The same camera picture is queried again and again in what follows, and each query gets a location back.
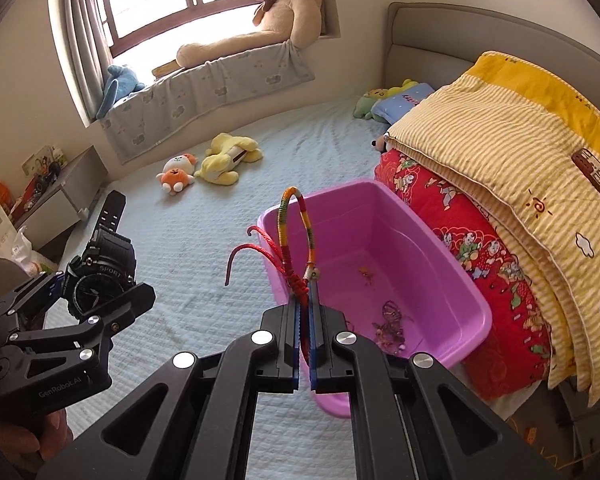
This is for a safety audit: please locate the grey nightstand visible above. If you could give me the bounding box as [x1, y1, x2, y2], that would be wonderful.
[10, 146, 111, 248]

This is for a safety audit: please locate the red printed quilt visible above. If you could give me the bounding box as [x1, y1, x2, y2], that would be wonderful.
[375, 147, 556, 401]

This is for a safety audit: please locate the blue printed pillow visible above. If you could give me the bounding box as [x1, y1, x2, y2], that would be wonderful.
[371, 82, 436, 126]

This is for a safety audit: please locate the orange plush toy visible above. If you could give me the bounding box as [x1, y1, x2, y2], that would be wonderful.
[155, 154, 199, 196]

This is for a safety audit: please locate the brown cord charm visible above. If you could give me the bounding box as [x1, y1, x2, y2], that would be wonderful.
[377, 301, 413, 331]

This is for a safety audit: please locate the yellow striped quilt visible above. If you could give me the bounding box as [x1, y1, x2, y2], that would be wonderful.
[384, 51, 600, 408]

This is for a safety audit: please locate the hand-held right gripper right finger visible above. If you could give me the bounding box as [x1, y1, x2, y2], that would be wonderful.
[307, 280, 561, 480]

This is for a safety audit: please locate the yellow plush toy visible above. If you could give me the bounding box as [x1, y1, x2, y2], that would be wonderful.
[195, 132, 264, 187]

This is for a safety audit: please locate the light blue quilted blanket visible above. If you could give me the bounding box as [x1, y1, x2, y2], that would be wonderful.
[45, 92, 396, 480]

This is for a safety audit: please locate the blue plush toy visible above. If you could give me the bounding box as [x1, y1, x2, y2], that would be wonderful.
[97, 64, 146, 120]

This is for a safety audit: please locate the grey curtain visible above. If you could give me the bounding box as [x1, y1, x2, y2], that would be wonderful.
[47, 0, 116, 121]

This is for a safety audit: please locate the red string bracelet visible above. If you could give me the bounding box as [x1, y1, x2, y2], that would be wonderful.
[223, 187, 322, 361]

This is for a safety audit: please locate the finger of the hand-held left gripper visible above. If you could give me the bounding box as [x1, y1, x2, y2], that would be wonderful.
[10, 282, 157, 367]
[0, 271, 67, 322]

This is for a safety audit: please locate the grey bed headboard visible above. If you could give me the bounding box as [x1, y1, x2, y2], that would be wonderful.
[382, 1, 600, 126]

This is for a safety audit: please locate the green plush toy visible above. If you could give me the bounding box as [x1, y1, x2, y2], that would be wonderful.
[353, 79, 421, 121]

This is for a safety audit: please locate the white plastic bag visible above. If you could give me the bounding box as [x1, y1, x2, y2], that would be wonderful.
[10, 227, 58, 276]

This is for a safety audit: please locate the grey chair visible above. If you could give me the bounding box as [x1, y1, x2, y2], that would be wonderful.
[0, 255, 31, 311]

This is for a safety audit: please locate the black sport wristwatch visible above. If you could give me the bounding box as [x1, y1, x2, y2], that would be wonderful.
[62, 190, 138, 323]

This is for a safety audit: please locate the pink plastic basin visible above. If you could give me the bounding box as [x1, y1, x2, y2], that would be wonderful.
[256, 178, 493, 420]

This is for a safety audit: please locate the person's left hand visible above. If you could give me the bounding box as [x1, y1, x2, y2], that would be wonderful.
[0, 406, 72, 477]

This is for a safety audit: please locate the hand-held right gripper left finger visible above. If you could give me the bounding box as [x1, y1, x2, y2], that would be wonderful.
[37, 300, 301, 480]

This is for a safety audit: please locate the large beige teddy bear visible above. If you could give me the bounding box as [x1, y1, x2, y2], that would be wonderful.
[176, 0, 326, 68]

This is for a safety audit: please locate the picture card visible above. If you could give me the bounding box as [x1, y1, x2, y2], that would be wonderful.
[21, 145, 68, 176]

